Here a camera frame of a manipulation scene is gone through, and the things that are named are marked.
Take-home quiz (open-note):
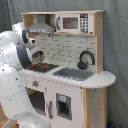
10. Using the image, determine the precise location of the wooden toy kitchen playset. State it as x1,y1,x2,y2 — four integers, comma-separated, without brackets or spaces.
20,10,116,128

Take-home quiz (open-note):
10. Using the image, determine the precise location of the grey toy sink basin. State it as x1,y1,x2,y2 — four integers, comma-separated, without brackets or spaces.
53,67,93,81

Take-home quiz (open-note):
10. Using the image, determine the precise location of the grey toy range hood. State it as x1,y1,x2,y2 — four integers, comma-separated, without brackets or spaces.
28,14,55,34

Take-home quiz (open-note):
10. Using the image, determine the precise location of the white fridge cabinet door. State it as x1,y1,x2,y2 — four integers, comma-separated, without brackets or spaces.
46,81,83,128

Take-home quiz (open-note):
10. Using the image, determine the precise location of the black toy faucet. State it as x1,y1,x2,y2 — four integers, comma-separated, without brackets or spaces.
77,50,95,70

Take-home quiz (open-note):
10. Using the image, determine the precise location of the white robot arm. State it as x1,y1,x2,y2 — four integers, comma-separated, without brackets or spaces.
0,22,50,128

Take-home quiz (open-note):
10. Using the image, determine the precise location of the black toy stovetop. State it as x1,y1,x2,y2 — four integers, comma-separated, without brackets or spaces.
28,63,57,73

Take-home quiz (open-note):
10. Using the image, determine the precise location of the white toy microwave door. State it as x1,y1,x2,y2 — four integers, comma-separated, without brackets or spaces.
56,14,94,34

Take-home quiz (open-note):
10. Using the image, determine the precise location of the small metal toy pot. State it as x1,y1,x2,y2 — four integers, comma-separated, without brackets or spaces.
32,51,45,64

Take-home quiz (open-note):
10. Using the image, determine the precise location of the right grey stove knob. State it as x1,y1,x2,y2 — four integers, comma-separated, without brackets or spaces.
32,81,39,87

